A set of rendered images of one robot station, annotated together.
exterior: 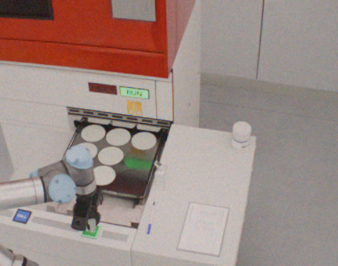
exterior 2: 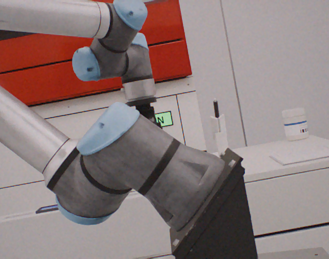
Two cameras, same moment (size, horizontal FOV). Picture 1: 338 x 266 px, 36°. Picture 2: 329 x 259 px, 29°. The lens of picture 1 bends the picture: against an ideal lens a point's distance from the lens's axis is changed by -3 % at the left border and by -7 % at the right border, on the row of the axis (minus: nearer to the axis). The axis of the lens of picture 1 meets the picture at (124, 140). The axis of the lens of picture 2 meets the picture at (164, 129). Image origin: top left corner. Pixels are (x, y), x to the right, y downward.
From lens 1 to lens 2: 1.45 m
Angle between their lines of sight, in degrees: 44
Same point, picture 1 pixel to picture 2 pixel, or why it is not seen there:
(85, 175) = (143, 59)
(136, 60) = (152, 59)
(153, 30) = (166, 11)
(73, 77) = (77, 124)
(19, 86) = (3, 163)
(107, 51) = not seen: hidden behind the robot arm
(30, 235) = (66, 226)
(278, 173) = not seen: outside the picture
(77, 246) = (143, 214)
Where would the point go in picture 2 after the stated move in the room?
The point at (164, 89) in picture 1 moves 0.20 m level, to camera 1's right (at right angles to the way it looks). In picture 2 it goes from (189, 104) to (244, 93)
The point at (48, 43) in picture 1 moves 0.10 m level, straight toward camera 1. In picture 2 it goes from (45, 66) to (54, 62)
